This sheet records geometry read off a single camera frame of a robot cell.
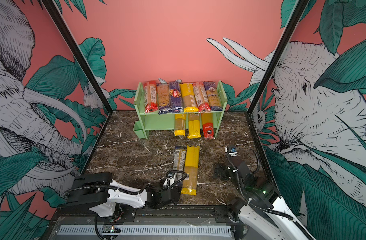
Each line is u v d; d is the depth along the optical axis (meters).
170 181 0.70
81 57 0.89
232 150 0.58
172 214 0.75
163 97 0.86
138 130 0.99
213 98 0.86
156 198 0.62
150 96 0.86
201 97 0.86
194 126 0.93
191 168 0.90
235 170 0.46
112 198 0.45
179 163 0.90
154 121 0.96
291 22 0.75
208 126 0.90
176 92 0.88
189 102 0.84
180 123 0.93
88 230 0.70
